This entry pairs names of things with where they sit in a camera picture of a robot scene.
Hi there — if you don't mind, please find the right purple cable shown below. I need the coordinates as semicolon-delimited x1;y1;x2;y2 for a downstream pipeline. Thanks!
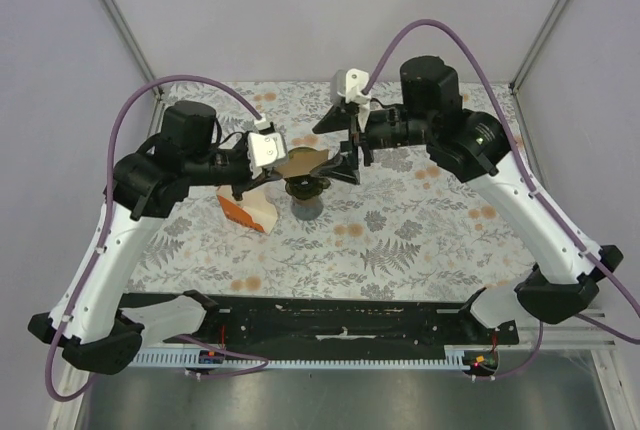
364;18;640;384

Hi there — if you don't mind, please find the black mounting base plate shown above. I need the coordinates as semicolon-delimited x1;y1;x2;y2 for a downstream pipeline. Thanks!
162;294;521;357

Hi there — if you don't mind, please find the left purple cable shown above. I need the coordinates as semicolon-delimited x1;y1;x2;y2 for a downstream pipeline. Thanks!
44;74;271;404

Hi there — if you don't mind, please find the orange coffee filter box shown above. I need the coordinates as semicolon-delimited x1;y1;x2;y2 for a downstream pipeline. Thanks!
216;186;278;234

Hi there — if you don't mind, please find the white slotted cable duct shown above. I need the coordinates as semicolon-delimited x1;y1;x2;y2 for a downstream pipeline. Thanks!
129;344;476;369

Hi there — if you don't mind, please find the floral patterned table mat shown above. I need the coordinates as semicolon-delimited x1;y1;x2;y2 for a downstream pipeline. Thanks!
130;80;544;304

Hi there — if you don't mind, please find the aluminium frame post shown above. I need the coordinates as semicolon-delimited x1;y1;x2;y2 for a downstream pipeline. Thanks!
508;0;601;91
69;0;165;94

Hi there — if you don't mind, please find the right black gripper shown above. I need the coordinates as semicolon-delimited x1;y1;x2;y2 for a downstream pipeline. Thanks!
311;104;435;187

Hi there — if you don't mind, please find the right aluminium frame post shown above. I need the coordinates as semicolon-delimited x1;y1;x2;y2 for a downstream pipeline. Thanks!
508;0;601;91

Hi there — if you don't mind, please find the dark glass dripper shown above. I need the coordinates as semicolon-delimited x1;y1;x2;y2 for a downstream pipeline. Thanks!
283;174;331;199

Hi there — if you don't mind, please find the brown paper coffee filter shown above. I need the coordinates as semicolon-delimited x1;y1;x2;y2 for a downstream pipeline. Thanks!
276;147;329;178

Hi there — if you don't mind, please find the purple cable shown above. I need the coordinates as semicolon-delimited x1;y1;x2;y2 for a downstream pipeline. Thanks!
364;18;640;384
44;74;271;404

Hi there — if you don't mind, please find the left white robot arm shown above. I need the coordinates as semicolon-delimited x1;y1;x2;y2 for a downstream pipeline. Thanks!
28;100;287;375

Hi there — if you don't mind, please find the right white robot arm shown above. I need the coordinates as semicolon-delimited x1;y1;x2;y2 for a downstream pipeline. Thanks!
312;56;623;344

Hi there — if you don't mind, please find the left aluminium frame post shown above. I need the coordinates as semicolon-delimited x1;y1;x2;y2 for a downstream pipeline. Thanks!
69;0;165;94

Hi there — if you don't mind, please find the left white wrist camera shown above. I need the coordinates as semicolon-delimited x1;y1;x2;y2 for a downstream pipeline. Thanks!
247;118;289;178

